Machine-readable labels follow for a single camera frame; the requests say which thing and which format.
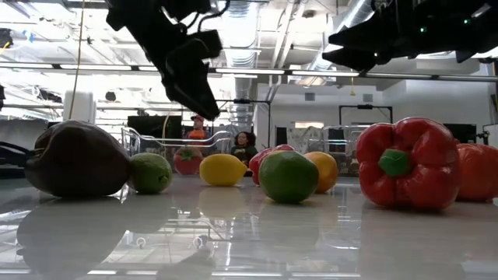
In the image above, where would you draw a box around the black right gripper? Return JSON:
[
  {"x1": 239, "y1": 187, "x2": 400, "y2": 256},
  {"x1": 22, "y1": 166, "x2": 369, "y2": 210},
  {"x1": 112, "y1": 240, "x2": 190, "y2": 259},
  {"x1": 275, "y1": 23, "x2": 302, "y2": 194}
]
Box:
[{"x1": 321, "y1": 0, "x2": 447, "y2": 73}]

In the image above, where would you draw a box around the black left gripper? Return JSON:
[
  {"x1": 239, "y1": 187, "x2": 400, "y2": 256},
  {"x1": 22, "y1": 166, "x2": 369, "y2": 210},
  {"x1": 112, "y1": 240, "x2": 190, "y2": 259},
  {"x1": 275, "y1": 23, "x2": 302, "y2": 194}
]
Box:
[{"x1": 105, "y1": 0, "x2": 223, "y2": 121}]

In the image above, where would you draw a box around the yellow lemon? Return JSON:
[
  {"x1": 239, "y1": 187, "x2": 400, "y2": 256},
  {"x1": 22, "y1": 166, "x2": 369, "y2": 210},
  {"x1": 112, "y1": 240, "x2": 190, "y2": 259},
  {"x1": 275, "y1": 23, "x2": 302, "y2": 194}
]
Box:
[{"x1": 198, "y1": 153, "x2": 248, "y2": 187}]

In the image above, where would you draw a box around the orange citrus fruit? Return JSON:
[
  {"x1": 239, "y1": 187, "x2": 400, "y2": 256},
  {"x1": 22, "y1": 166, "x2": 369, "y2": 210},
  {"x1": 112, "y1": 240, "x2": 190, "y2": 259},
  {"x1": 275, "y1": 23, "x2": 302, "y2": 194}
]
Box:
[{"x1": 303, "y1": 151, "x2": 339, "y2": 194}]

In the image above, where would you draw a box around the dark purple round fruit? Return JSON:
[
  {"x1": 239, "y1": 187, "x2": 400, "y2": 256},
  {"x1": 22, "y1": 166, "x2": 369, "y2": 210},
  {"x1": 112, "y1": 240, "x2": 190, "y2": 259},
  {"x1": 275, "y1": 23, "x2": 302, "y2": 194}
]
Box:
[{"x1": 23, "y1": 119, "x2": 132, "y2": 198}]

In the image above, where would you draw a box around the orange bell pepper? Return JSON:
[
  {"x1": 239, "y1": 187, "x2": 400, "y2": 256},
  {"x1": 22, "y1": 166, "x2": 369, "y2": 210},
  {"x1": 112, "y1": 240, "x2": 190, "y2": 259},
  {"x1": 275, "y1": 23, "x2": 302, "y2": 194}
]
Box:
[{"x1": 455, "y1": 142, "x2": 498, "y2": 202}]

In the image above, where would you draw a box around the person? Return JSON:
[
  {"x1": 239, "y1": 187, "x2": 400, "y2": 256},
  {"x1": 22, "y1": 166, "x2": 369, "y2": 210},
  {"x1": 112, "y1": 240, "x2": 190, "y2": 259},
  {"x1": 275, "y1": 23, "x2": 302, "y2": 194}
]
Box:
[
  {"x1": 185, "y1": 114, "x2": 213, "y2": 141},
  {"x1": 230, "y1": 131, "x2": 258, "y2": 166}
]

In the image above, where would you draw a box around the black monitor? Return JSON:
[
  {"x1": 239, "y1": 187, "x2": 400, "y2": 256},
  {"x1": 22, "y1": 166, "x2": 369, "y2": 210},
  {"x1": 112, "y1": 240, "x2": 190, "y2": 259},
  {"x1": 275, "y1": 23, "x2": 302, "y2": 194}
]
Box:
[{"x1": 127, "y1": 114, "x2": 183, "y2": 139}]

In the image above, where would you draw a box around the clear plastic fruit basket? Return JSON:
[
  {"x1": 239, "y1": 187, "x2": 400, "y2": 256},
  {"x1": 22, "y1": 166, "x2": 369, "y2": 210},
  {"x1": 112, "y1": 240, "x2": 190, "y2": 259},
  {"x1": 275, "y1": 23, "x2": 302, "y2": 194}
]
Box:
[{"x1": 121, "y1": 126, "x2": 233, "y2": 157}]

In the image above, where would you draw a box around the red strawberry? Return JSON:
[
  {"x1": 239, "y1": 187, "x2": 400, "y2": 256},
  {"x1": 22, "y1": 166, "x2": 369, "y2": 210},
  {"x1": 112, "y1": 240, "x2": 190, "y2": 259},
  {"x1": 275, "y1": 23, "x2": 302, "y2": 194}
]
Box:
[{"x1": 174, "y1": 146, "x2": 204, "y2": 176}]

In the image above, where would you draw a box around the clear plastic vegetable basket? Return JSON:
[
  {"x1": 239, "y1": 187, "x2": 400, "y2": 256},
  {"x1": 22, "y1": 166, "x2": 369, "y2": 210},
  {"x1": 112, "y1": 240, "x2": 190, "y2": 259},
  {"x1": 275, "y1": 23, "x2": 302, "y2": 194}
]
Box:
[{"x1": 321, "y1": 124, "x2": 370, "y2": 176}]

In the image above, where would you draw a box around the green lime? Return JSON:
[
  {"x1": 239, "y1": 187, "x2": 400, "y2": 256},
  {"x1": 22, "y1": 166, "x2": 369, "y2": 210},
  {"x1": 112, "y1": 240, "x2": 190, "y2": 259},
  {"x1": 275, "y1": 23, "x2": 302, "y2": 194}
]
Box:
[
  {"x1": 130, "y1": 152, "x2": 174, "y2": 195},
  {"x1": 258, "y1": 150, "x2": 320, "y2": 204}
]

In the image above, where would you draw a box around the large red bell pepper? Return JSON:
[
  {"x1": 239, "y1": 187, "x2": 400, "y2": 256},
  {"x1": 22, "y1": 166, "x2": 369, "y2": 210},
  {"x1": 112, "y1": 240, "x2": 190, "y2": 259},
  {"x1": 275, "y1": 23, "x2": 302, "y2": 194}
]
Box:
[{"x1": 356, "y1": 117, "x2": 461, "y2": 212}]

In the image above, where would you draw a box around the black metal station frame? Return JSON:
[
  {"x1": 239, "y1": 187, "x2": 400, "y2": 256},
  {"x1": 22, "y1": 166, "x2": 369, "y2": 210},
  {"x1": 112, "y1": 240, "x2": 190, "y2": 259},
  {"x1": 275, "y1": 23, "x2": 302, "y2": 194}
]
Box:
[{"x1": 338, "y1": 103, "x2": 394, "y2": 126}]

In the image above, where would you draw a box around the yellow cable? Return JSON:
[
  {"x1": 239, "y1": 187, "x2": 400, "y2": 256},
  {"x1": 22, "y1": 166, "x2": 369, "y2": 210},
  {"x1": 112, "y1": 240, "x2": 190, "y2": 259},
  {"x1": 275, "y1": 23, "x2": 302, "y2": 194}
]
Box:
[{"x1": 68, "y1": 0, "x2": 86, "y2": 120}]

